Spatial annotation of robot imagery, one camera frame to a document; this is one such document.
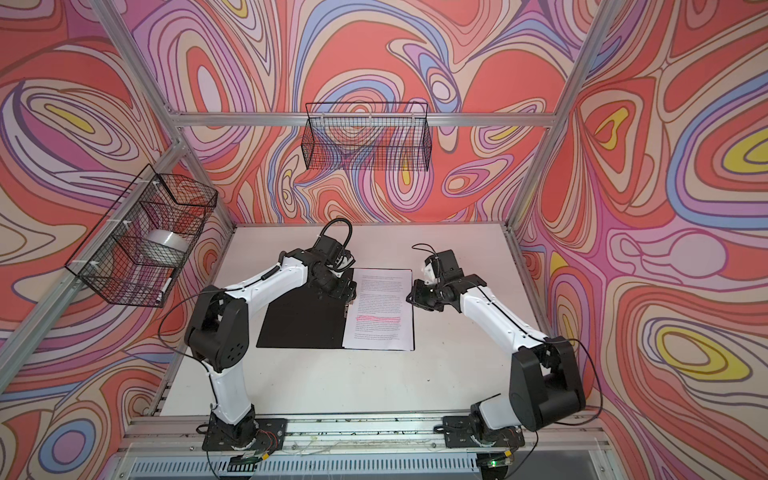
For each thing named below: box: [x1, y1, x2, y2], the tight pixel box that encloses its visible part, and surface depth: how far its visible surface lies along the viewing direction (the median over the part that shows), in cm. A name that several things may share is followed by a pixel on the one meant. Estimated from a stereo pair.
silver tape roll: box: [146, 229, 190, 252], surface depth 75 cm
